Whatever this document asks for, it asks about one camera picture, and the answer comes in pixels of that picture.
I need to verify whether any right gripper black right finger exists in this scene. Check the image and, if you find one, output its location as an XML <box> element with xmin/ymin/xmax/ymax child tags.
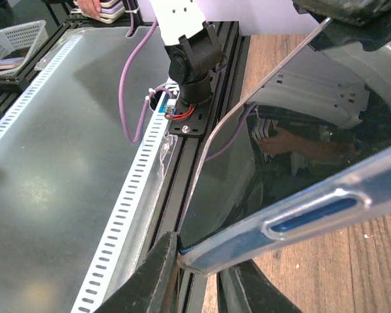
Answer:
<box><xmin>216</xmin><ymin>260</ymin><xmax>300</xmax><ymax>312</ymax></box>

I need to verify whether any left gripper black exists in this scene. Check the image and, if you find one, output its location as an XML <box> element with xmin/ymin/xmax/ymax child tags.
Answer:
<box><xmin>293</xmin><ymin>1</ymin><xmax>391</xmax><ymax>52</ymax></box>

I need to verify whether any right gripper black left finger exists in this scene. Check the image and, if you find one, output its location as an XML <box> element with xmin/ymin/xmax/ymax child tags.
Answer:
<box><xmin>96</xmin><ymin>231</ymin><xmax>179</xmax><ymax>313</ymax></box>

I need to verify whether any black phone table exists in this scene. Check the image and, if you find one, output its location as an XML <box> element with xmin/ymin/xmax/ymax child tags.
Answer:
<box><xmin>177</xmin><ymin>18</ymin><xmax>391</xmax><ymax>278</ymax></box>

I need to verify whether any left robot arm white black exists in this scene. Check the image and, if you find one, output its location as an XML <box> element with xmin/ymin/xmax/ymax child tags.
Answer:
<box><xmin>151</xmin><ymin>1</ymin><xmax>391</xmax><ymax>105</ymax></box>

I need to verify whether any stacked phone cases background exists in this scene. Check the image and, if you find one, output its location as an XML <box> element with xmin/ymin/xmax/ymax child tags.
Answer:
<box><xmin>99</xmin><ymin>0</ymin><xmax>126</xmax><ymax>24</ymax></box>

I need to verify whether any phone lying in basket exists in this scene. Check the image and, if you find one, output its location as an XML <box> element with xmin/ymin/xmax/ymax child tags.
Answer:
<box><xmin>0</xmin><ymin>57</ymin><xmax>24</xmax><ymax>71</ymax></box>

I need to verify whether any person's hand background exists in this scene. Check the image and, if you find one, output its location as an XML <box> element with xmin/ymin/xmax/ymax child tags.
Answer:
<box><xmin>78</xmin><ymin>0</ymin><xmax>101</xmax><ymax>20</ymax></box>

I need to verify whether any metal sheet front panel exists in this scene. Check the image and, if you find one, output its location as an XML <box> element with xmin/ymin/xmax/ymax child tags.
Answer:
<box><xmin>0</xmin><ymin>27</ymin><xmax>170</xmax><ymax>313</ymax></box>

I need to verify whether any white perforated plastic basket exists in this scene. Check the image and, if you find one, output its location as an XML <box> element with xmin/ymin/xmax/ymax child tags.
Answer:
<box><xmin>0</xmin><ymin>20</ymin><xmax>48</xmax><ymax>76</ymax></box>

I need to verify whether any light blue slotted cable duct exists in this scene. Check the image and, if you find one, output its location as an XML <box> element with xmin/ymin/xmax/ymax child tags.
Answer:
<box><xmin>0</xmin><ymin>34</ymin><xmax>180</xmax><ymax>313</ymax></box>

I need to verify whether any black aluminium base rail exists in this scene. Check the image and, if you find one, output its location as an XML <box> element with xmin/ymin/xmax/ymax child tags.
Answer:
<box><xmin>139</xmin><ymin>21</ymin><xmax>252</xmax><ymax>313</ymax></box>

